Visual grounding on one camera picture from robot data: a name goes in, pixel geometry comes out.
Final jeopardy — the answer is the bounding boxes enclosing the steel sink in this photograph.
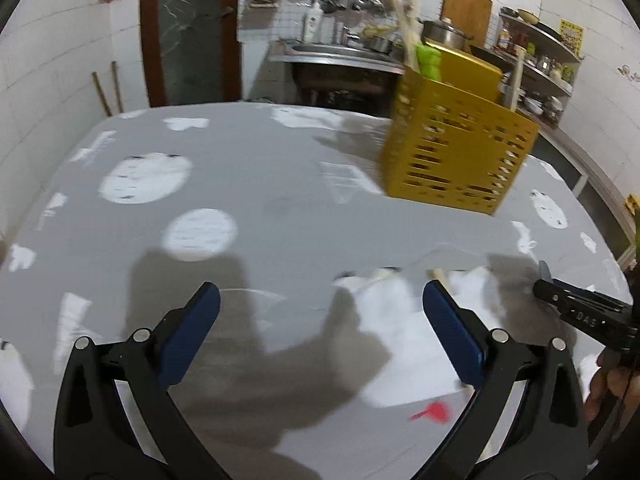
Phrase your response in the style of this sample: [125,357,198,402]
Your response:
[268,41,404,105]

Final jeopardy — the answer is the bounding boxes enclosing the green handled utensil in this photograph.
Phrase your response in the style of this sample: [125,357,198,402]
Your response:
[416,44,442,82]

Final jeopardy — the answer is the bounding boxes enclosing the wooden stick against wall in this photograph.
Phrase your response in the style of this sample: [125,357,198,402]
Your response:
[91,72,113,117]

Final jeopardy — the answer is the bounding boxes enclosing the wooden cutting board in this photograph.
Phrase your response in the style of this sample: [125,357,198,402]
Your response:
[440,0,492,48]

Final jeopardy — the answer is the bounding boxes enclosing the corner wall shelf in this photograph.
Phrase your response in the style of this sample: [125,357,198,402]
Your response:
[491,6,580,128]

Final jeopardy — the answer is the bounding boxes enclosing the dark framed glass door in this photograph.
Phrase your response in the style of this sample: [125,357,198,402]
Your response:
[139,0,242,107]

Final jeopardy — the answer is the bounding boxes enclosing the person's right hand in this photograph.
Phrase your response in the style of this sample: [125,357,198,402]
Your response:
[585,349,640,422]

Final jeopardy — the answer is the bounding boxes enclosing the yellow wall poster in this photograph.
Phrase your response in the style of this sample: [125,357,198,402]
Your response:
[559,20,585,56]

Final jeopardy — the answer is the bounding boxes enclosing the grey patterned tablecloth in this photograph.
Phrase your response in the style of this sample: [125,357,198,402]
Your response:
[1,103,630,479]

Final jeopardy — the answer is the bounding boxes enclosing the white detergent bottle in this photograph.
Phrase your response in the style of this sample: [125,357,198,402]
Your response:
[303,1,323,44]

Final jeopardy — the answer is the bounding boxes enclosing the yellow perforated utensil holder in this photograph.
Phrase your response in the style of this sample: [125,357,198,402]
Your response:
[380,64,538,214]

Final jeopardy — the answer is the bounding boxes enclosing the egg tray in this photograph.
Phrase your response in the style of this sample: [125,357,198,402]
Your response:
[625,194,640,216]

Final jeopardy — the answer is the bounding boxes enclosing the steel cooking pot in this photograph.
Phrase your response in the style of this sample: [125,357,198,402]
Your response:
[421,18,473,50]

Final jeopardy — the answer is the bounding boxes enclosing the wooden chopstick on table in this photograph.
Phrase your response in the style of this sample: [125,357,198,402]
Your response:
[431,269,449,287]

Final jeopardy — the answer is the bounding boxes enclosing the wooden chopstick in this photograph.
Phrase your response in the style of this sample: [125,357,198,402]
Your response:
[506,46,526,112]
[431,269,449,287]
[393,0,421,72]

